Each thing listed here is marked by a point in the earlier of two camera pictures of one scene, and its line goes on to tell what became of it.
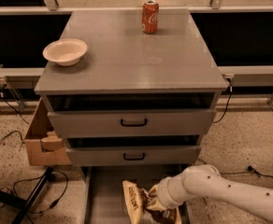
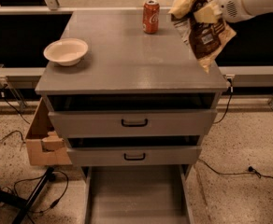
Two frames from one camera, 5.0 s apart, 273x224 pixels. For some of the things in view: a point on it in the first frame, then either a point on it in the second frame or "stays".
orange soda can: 150,16 stays
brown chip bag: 140,213 -> 207,40
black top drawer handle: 134,125 stays
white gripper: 164,192 -> 229,4
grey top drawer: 131,115 stays
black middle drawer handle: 135,159 stays
